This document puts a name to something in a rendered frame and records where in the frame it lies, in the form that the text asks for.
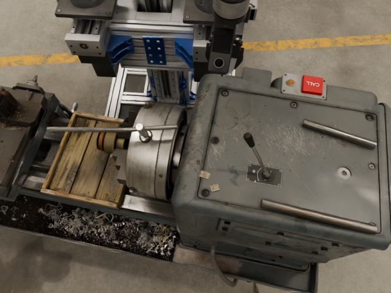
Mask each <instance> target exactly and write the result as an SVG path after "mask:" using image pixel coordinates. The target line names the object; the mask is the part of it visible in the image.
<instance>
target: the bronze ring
mask: <svg viewBox="0 0 391 293"><path fill-rule="evenodd" d="M128 146H129V140H127V139H124V138H118V137H117V136H116V132H99V133H98V136H97V149H98V150H100V151H105V152H106V153H110V154H113V151H114V149H115V148H119V149H125V150H128Z"/></svg>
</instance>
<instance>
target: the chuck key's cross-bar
mask: <svg viewBox="0 0 391 293"><path fill-rule="evenodd" d="M177 128H178V125H177V124H171V125H162V126H145V127H144V131H151V130H168V129H177ZM47 131H74V132H134V131H137V130H136V128H135V127H128V128H108V127H47Z"/></svg>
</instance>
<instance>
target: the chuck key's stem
mask: <svg viewBox="0 0 391 293"><path fill-rule="evenodd" d="M136 130H137V131H138V132H139V134H140V135H141V136H142V137H144V138H148V131H144V125H143V124H142V123H137V124H136Z"/></svg>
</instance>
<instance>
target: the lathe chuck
mask: <svg viewBox="0 0 391 293"><path fill-rule="evenodd" d="M145 104H147V105H149V104H152V105H153V106H152V108H149V109H145V107H141V108H140V110H139V112H138V114H137V117H136V119H135V122H134V125H133V127H136V124H137V123H142V124H143V125H144V126H162V125H165V123H166V120H167V117H168V114H169V112H170V110H171V109H172V107H173V106H174V105H172V104H168V103H161V102H155V101H147V102H145ZM149 132H150V133H151V134H152V137H151V139H150V140H149V141H142V140H141V138H140V134H139V132H138V131H134V132H131V135H130V140H129V146H128V150H127V158H126V184H127V187H134V188H135V189H137V192H135V191H133V190H129V191H130V193H132V194H137V195H143V196H148V197H152V198H157V197H156V195H155V171H156V165H157V157H158V151H159V145H160V142H161V137H162V133H163V130H151V131H149Z"/></svg>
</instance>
